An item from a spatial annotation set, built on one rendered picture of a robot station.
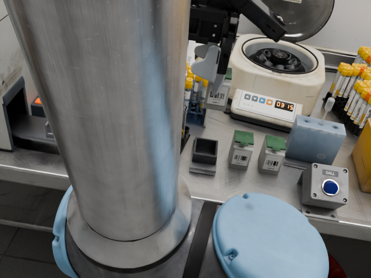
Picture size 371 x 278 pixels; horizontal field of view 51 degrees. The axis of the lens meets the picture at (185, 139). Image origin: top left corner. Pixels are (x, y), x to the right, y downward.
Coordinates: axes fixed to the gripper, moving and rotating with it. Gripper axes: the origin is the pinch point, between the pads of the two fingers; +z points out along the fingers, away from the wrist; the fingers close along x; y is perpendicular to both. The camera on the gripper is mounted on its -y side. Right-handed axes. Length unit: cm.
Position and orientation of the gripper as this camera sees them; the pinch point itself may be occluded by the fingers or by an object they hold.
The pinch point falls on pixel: (219, 81)
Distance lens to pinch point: 71.0
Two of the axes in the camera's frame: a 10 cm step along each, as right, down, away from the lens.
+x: -1.0, 6.1, -7.8
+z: -1.2, 7.7, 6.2
